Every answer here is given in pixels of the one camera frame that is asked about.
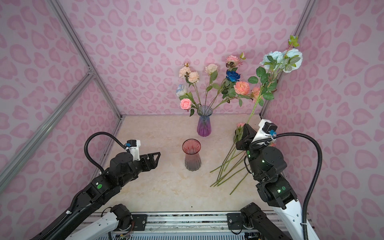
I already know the purple blue glass vase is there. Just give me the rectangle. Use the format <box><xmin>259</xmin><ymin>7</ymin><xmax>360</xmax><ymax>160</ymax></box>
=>
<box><xmin>197</xmin><ymin>106</ymin><xmax>213</xmax><ymax>137</ymax></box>

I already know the peach carnation flower stem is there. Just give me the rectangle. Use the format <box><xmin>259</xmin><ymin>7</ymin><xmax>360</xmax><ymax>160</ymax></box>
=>
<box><xmin>179</xmin><ymin>62</ymin><xmax>202</xmax><ymax>109</ymax></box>

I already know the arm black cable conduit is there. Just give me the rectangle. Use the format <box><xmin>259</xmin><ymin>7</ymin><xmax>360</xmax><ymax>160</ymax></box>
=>
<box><xmin>250</xmin><ymin>132</ymin><xmax>323</xmax><ymax>240</ymax></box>
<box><xmin>83</xmin><ymin>131</ymin><xmax>127</xmax><ymax>175</ymax></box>

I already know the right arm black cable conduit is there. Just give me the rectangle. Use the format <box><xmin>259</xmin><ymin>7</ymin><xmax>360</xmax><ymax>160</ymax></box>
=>
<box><xmin>250</xmin><ymin>132</ymin><xmax>323</xmax><ymax>240</ymax></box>

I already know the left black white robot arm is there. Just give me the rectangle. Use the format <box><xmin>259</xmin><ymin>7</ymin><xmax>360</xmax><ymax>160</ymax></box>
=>
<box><xmin>33</xmin><ymin>152</ymin><xmax>161</xmax><ymax>240</ymax></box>

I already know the dark blue rose stem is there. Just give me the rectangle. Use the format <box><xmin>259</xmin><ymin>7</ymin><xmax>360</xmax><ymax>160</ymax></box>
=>
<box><xmin>220</xmin><ymin>70</ymin><xmax>241</xmax><ymax>100</ymax></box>

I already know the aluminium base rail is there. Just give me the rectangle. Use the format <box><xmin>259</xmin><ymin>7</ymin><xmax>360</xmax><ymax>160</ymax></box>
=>
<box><xmin>64</xmin><ymin>211</ymin><xmax>305</xmax><ymax>240</ymax></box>

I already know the cream rose flower stem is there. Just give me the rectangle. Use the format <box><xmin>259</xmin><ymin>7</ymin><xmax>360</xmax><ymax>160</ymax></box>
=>
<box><xmin>205</xmin><ymin>64</ymin><xmax>221</xmax><ymax>107</ymax></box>

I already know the red glass vase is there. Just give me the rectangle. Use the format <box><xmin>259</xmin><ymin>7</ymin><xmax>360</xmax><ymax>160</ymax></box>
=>
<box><xmin>182</xmin><ymin>139</ymin><xmax>202</xmax><ymax>172</ymax></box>

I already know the pink carnation flower stem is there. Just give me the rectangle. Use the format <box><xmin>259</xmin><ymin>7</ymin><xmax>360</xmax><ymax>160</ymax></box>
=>
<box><xmin>211</xmin><ymin>52</ymin><xmax>246</xmax><ymax>111</ymax></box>

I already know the pink rose flower stem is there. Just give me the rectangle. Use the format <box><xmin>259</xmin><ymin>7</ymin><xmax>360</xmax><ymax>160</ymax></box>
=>
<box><xmin>180</xmin><ymin>98</ymin><xmax>198</xmax><ymax>117</ymax></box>

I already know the coral pink rose stem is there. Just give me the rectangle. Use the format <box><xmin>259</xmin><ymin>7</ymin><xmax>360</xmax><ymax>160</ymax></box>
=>
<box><xmin>214</xmin><ymin>81</ymin><xmax>262</xmax><ymax>110</ymax></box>

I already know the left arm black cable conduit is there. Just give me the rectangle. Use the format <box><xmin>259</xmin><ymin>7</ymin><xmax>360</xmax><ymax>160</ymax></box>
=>
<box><xmin>83</xmin><ymin>131</ymin><xmax>127</xmax><ymax>175</ymax></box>

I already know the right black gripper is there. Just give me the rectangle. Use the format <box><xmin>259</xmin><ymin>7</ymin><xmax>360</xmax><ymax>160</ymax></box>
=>
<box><xmin>235</xmin><ymin>123</ymin><xmax>265</xmax><ymax>180</ymax></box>

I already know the white blue rose stem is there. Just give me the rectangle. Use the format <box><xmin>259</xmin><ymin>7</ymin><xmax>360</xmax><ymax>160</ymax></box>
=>
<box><xmin>176</xmin><ymin>85</ymin><xmax>197</xmax><ymax>104</ymax></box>

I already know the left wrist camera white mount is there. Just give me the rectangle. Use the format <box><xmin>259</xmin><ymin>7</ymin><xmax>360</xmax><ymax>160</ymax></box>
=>
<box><xmin>125</xmin><ymin>140</ymin><xmax>141</xmax><ymax>161</ymax></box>

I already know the pile of artificial flowers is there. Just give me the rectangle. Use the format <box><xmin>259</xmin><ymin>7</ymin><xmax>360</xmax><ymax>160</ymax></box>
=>
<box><xmin>211</xmin><ymin>124</ymin><xmax>250</xmax><ymax>195</ymax></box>

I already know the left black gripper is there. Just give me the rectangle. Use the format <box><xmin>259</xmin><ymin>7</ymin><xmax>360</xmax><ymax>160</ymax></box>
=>
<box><xmin>120</xmin><ymin>150</ymin><xmax>161</xmax><ymax>188</ymax></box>

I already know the left aluminium frame profile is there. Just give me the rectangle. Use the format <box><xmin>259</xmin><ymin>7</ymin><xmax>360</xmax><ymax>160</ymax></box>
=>
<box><xmin>1</xmin><ymin>1</ymin><xmax>124</xmax><ymax>193</ymax></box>

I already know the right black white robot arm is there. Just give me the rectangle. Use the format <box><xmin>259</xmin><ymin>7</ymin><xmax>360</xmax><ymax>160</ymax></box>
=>
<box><xmin>229</xmin><ymin>120</ymin><xmax>323</xmax><ymax>240</ymax></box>

